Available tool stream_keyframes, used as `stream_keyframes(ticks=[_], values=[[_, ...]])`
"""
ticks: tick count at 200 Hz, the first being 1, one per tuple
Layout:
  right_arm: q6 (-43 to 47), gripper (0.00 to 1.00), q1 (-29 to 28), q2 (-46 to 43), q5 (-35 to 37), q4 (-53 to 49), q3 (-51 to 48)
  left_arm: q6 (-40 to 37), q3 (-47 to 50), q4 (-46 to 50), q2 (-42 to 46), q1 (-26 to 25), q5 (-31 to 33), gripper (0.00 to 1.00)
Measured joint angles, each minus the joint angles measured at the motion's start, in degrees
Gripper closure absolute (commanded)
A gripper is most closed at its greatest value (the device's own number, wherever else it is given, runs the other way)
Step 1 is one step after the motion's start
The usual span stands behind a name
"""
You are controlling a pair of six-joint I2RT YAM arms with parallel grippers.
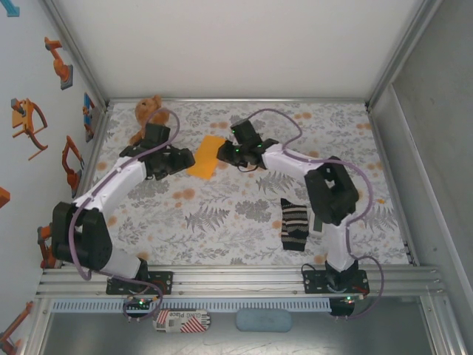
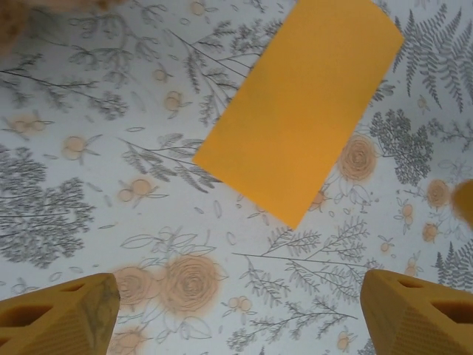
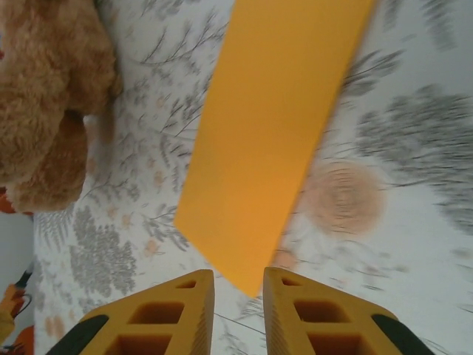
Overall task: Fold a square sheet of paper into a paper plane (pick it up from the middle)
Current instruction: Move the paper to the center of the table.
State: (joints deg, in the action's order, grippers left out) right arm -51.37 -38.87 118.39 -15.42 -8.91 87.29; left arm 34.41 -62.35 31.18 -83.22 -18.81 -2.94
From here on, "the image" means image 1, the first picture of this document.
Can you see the orange paper sheet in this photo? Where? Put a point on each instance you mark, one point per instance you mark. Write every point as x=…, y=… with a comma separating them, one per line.
x=205, y=159

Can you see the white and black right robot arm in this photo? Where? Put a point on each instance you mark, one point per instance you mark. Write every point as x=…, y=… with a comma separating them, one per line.
x=332, y=196

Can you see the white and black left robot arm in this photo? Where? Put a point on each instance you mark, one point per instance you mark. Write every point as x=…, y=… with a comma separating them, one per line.
x=111, y=185

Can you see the brown teddy bear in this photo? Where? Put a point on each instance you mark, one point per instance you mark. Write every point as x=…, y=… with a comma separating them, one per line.
x=144, y=111

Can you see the aluminium crossbar behind mat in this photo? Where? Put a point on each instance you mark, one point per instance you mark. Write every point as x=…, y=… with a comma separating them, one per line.
x=240, y=100

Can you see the floral patterned table mat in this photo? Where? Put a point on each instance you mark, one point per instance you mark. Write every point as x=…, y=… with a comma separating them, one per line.
x=221, y=229

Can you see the black beige striped sock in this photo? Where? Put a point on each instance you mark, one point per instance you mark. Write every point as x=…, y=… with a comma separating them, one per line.
x=293, y=225

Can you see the red white striped pouch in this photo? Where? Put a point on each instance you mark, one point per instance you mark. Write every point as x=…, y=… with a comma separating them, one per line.
x=184, y=321

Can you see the blue grey oval sponge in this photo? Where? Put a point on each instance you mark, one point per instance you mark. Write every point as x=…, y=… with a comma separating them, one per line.
x=263, y=320

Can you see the blue orange machine wall sticker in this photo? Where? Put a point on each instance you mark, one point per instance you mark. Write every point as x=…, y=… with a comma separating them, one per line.
x=88, y=118

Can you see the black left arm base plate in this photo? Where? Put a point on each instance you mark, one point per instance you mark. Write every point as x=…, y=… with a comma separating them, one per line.
x=164, y=283

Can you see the aluminium frame post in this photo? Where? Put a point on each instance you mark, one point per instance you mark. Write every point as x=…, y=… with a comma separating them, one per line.
x=75, y=51
x=403, y=51

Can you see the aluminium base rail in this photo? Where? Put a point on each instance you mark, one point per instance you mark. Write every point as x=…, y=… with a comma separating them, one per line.
x=240, y=286

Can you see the orange claw gripper wall sticker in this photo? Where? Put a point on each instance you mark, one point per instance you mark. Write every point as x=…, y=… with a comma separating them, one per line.
x=26, y=124

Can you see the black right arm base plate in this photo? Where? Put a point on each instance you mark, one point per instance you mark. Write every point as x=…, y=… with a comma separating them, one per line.
x=312, y=283

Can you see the orange block wall sticker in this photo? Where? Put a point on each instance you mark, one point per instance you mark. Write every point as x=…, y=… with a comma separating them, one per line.
x=3, y=197

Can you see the blue arrow wall sticker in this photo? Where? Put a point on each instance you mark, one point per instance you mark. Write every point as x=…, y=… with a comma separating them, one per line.
x=11, y=9

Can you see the orange tool wall sticker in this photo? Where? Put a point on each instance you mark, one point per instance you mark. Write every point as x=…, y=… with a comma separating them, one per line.
x=15, y=329

